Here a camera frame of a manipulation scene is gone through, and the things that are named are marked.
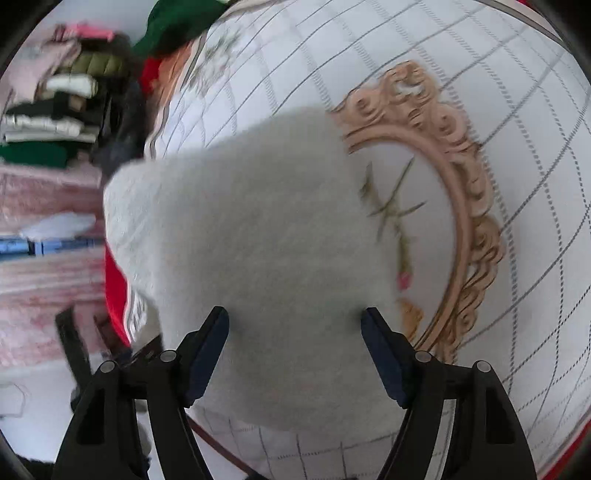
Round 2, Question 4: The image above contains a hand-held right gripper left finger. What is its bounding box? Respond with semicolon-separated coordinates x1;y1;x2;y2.
51;305;230;480

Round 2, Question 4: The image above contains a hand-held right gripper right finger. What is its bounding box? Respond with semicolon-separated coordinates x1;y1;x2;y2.
361;307;539;480

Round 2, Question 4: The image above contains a white knit jacket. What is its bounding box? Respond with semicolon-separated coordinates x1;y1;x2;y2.
102;105;419;432

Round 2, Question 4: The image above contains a pile of folded clothes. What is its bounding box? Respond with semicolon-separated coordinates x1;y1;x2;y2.
0;23;132;169

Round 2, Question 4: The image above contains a black stand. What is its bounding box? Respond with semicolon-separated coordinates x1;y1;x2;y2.
55;308;94;411

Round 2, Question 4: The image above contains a black jacket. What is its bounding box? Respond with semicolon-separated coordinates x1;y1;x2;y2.
90;78;149;178

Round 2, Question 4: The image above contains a white diamond-patterned cloth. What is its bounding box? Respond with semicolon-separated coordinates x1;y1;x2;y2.
144;0;591;480

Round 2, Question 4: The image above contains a dark green garment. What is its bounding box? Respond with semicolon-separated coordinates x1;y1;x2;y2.
133;0;229;58

